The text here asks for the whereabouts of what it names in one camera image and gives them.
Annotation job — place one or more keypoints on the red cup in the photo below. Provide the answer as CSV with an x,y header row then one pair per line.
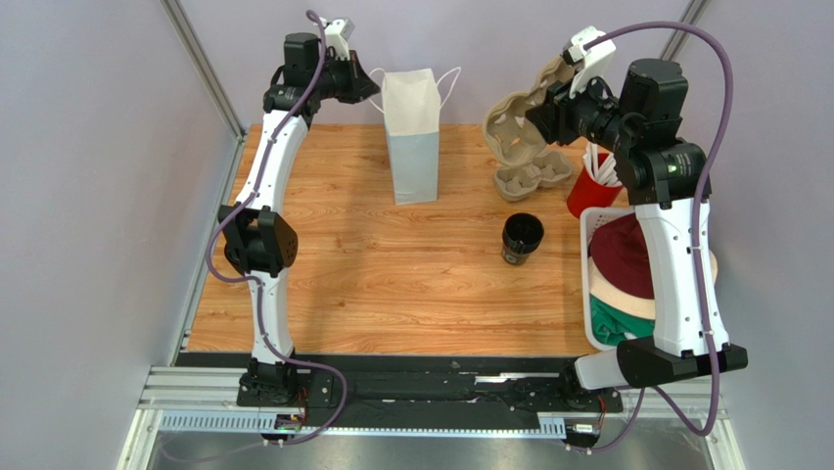
x,y
588,193

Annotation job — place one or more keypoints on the aluminium frame post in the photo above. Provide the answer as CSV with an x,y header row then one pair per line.
x,y
189,37
692,14

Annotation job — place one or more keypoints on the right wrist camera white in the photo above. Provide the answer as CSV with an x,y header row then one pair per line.
x,y
589,55

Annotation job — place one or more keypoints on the white plastic basket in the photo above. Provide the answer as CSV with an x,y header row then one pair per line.
x,y
590,220

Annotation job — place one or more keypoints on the white paper straws bundle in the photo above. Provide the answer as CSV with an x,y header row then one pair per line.
x,y
600,166

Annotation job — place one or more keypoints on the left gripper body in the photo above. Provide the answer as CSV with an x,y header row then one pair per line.
x,y
340,80

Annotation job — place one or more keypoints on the right aluminium frame post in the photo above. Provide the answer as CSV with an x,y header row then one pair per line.
x,y
692,14

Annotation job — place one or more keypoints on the green cloth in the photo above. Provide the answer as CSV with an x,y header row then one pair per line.
x,y
610,326

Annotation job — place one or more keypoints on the black coffee cup right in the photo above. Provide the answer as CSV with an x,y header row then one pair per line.
x,y
522,234

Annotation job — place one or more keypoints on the white paper bag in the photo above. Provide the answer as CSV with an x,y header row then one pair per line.
x,y
411,104

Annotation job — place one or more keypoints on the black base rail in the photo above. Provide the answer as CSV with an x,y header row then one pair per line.
x,y
408,392

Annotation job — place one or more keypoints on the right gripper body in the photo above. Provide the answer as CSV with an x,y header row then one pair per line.
x,y
557,112

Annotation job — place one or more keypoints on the maroon bucket hat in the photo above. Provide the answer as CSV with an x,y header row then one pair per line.
x,y
619,268

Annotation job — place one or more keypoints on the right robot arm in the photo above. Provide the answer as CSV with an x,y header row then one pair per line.
x,y
667,184

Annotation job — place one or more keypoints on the pulp cup carrier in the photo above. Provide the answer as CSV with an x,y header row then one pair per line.
x,y
510,136
548,169

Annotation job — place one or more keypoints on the left aluminium frame post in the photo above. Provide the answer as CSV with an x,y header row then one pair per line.
x,y
189,37

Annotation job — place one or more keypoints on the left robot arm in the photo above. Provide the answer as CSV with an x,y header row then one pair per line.
x,y
259,243

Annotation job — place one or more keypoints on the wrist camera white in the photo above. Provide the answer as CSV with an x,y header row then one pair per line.
x,y
589,55
339,32

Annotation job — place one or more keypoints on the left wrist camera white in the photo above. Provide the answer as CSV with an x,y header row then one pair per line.
x,y
339,32

